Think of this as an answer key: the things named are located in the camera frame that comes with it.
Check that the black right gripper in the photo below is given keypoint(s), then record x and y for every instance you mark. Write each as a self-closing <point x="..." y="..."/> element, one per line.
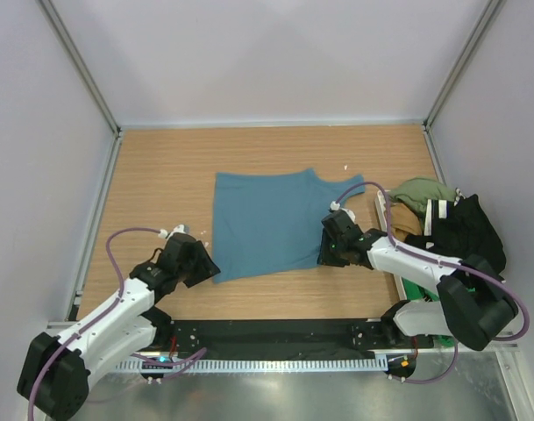
<point x="324" y="257"/>

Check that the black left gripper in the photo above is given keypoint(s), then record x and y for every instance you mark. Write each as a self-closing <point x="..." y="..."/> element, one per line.
<point x="206" y="267"/>

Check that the blue tank top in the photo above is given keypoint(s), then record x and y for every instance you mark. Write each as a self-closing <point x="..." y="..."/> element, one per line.
<point x="266" y="224"/>

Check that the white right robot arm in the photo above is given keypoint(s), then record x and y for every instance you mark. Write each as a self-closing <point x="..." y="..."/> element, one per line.
<point x="473" y="305"/>

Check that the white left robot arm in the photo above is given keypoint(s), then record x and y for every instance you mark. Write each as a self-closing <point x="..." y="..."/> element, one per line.
<point x="60" y="370"/>

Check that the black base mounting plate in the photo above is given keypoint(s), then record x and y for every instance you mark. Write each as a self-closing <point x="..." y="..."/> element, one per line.
<point x="298" y="339"/>

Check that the white laundry tray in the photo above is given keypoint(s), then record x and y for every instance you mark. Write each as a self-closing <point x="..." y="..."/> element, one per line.
<point x="380" y="207"/>

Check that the tan garment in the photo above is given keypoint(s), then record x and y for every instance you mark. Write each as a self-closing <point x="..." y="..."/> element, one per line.
<point x="404" y="222"/>

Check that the olive green garment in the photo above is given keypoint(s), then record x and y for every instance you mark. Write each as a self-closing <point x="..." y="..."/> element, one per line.
<point x="416" y="192"/>

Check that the black garment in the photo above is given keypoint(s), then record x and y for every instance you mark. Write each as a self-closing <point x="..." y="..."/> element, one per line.
<point x="460" y="229"/>

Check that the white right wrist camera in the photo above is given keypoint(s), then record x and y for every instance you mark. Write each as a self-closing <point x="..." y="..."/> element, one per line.
<point x="335" y="206"/>

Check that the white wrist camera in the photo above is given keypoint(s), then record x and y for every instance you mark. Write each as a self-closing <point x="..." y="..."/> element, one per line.
<point x="335" y="206"/>
<point x="165" y="234"/>

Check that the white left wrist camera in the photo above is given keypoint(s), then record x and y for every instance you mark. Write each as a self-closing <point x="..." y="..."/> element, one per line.
<point x="165" y="234"/>

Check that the white slotted cable duct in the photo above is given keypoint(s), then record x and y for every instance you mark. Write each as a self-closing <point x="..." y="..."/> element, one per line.
<point x="201" y="367"/>

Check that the right aluminium frame post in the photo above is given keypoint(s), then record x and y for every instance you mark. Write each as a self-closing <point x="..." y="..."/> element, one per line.
<point x="470" y="47"/>

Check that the aluminium frame post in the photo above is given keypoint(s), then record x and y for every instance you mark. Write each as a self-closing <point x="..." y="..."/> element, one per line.
<point x="470" y="47"/>
<point x="57" y="24"/>

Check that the left aluminium frame post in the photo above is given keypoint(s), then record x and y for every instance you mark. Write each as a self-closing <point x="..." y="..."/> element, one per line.
<point x="57" y="24"/>

